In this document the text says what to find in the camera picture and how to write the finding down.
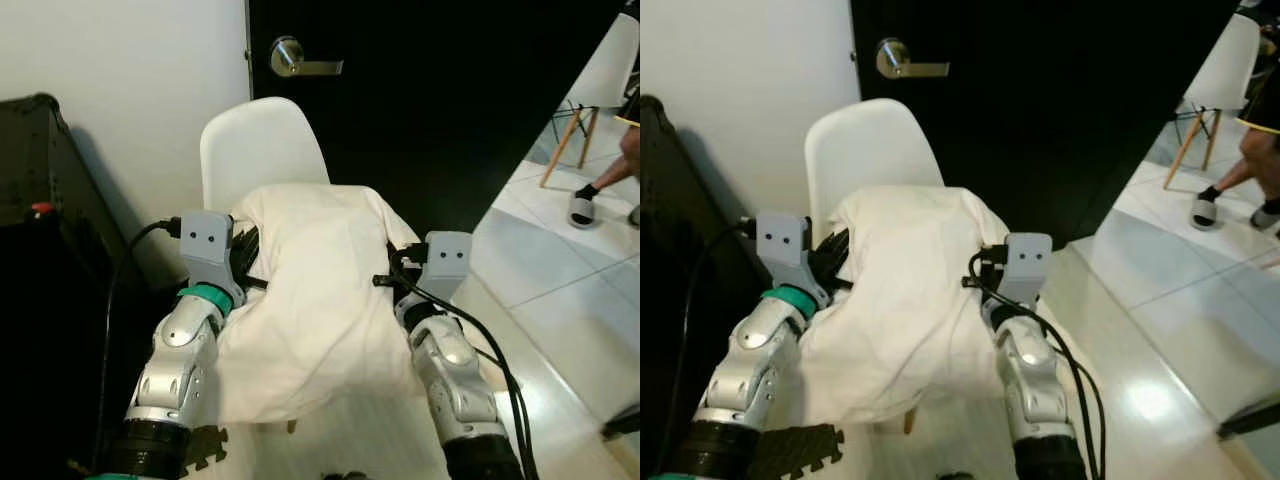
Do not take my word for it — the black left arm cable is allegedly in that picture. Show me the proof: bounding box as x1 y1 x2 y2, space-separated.
655 218 761 476
93 217 183 473

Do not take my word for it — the silver lever door handle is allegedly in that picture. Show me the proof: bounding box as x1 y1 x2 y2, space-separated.
270 36 345 80
876 38 951 82

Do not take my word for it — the person's bare leg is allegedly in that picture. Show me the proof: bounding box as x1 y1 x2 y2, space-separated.
578 125 641 201
1198 128 1280 203

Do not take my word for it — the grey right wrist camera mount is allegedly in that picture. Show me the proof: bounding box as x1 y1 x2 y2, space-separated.
1002 232 1054 306
421 231 474 303

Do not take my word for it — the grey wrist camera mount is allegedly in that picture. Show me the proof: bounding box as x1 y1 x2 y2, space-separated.
421 231 474 303
1002 232 1054 306
180 211 247 304
756 211 830 306

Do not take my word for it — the black foam puzzle mat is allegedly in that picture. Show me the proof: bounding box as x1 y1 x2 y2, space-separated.
180 425 230 477
745 424 847 480

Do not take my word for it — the black door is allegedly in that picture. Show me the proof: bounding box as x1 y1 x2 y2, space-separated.
851 0 1242 249
247 0 630 238

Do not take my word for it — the black cabinet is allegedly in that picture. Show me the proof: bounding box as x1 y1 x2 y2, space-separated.
640 95 766 480
0 93 153 480

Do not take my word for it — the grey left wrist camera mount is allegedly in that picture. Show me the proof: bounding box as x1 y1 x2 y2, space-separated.
180 211 247 304
756 211 830 306

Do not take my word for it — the white plastic shell chair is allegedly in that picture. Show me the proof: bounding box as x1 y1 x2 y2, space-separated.
200 97 332 435
805 98 944 437

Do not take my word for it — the white chair with wooden legs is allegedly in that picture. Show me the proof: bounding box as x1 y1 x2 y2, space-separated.
540 12 641 190
1163 12 1264 192

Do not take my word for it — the black flat bar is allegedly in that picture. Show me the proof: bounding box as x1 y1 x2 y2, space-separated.
1217 399 1280 440
600 407 641 440

